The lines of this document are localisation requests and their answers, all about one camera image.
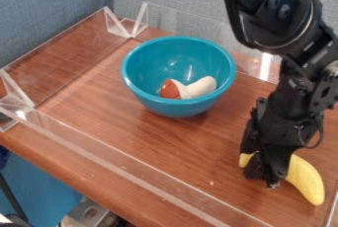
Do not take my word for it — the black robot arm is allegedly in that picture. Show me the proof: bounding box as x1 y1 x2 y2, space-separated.
224 0 338 188

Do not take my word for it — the grey metal bracket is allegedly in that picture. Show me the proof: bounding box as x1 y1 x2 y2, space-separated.
59 198 119 227

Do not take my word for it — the black cable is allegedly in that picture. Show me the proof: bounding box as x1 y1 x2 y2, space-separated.
294 113 327 150

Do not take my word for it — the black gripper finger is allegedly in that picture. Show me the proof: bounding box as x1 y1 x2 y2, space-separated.
264 147 291 189
244 151 266 180

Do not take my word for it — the yellow toy banana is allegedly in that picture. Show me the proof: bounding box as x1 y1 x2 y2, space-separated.
238 151 326 206

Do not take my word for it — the white red toy mushroom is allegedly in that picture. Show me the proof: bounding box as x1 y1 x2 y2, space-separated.
160 76 216 100

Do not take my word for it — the clear acrylic barrier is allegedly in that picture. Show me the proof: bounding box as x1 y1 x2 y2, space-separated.
0 0 338 227

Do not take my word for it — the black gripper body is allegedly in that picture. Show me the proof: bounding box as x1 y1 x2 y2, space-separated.
240 77 324 154

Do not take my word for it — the blue bowl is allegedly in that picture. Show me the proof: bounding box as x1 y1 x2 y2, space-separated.
120 37 236 117

